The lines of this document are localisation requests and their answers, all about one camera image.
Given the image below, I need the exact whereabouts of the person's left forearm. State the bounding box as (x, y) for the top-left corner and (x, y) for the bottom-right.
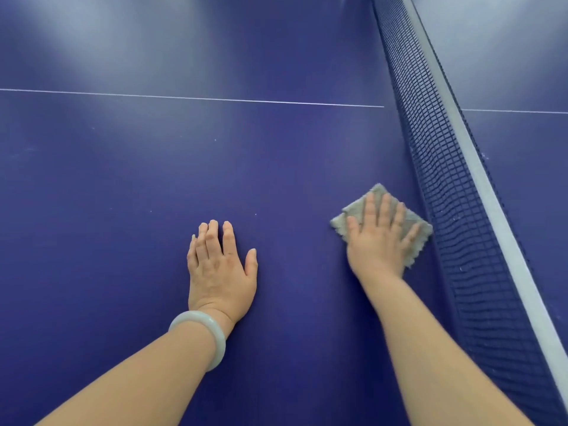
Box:
(33, 309), (236, 426)

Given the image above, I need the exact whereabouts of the grey cleaning cloth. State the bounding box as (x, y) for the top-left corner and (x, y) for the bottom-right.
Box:
(330, 183), (434, 268)

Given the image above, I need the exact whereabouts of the blue table tennis net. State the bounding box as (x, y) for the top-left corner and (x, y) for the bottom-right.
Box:
(370, 0), (568, 426)

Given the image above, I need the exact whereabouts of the person's right hand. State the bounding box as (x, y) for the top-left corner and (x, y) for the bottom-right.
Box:
(346, 192), (421, 282)

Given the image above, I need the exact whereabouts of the pale green jade bangle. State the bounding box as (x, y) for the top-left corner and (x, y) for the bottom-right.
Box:
(168, 310), (226, 372)

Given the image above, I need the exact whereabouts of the person's right forearm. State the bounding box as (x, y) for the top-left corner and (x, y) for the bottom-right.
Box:
(359, 270), (535, 426)

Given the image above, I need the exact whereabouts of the person's left hand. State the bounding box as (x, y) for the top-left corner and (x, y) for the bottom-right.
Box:
(187, 220), (258, 325)

